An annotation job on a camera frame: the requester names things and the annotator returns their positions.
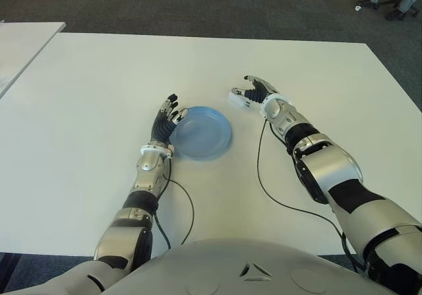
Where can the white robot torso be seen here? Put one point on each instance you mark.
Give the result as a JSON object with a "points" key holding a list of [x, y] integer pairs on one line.
{"points": [[214, 268]]}

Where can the blue plastic plate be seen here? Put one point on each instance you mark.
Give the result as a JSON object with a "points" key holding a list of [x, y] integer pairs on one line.
{"points": [[202, 133]]}

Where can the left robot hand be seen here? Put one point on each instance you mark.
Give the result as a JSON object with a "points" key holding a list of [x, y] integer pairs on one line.
{"points": [[161, 128]]}

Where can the white charger plug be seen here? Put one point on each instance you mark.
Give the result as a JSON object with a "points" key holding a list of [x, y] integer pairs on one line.
{"points": [[235, 101]]}

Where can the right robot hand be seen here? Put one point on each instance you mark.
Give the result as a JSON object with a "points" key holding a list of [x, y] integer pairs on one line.
{"points": [[258, 92]]}

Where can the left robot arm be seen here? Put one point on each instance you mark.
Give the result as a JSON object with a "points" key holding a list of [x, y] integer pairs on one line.
{"points": [[145, 179]]}

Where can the white side table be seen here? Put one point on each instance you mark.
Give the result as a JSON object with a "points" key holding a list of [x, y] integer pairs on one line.
{"points": [[19, 51]]}

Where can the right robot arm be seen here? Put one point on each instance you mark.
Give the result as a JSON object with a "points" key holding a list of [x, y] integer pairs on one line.
{"points": [[329, 173]]}

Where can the black office chair base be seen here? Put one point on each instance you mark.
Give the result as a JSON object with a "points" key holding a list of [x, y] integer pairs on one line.
{"points": [[382, 1]]}

